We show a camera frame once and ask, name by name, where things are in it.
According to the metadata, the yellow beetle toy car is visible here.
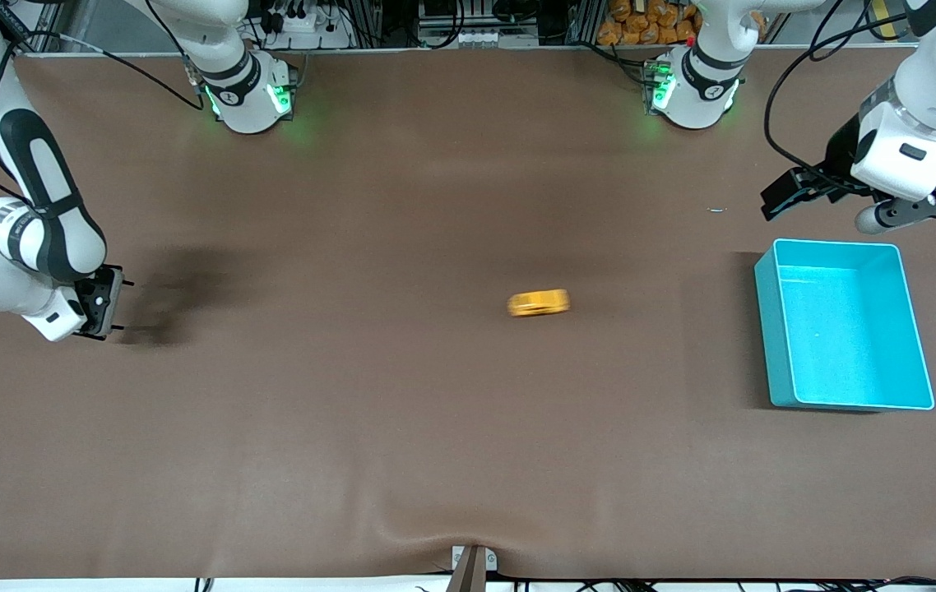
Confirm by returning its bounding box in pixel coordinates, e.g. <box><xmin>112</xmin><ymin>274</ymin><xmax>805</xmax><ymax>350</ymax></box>
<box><xmin>507</xmin><ymin>288</ymin><xmax>572</xmax><ymax>319</ymax></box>

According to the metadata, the teal plastic bin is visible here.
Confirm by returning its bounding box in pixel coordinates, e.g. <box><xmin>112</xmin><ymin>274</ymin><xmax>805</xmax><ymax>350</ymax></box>
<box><xmin>753</xmin><ymin>238</ymin><xmax>936</xmax><ymax>412</ymax></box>

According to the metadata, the orange stuffed toys pile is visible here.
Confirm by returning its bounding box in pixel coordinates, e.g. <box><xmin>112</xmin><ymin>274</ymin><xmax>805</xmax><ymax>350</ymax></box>
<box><xmin>597</xmin><ymin>0</ymin><xmax>703</xmax><ymax>47</ymax></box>

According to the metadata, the white power strip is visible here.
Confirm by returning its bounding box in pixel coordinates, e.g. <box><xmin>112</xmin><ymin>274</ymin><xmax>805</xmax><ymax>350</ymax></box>
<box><xmin>258</xmin><ymin>5</ymin><xmax>354</xmax><ymax>50</ymax></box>

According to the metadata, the brown table mat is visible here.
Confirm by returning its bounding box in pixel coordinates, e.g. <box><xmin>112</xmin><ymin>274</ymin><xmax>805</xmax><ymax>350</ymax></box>
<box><xmin>0</xmin><ymin>45</ymin><xmax>936</xmax><ymax>580</ymax></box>

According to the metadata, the grey equipment rack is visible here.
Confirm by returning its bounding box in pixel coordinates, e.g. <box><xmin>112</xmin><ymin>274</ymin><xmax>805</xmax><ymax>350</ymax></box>
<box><xmin>417</xmin><ymin>0</ymin><xmax>541</xmax><ymax>49</ymax></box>

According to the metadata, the metal mat clamp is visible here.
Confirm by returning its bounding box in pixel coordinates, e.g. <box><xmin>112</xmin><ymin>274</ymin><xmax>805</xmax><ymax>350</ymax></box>
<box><xmin>445</xmin><ymin>544</ymin><xmax>499</xmax><ymax>592</ymax></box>

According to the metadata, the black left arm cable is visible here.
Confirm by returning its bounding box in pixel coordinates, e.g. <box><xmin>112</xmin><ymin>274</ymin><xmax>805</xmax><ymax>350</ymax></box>
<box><xmin>763</xmin><ymin>0</ymin><xmax>921</xmax><ymax>198</ymax></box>

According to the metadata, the silver aluminium frame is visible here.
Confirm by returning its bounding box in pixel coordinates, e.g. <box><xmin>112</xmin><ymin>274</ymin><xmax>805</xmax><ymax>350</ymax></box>
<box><xmin>24</xmin><ymin>0</ymin><xmax>99</xmax><ymax>54</ymax></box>

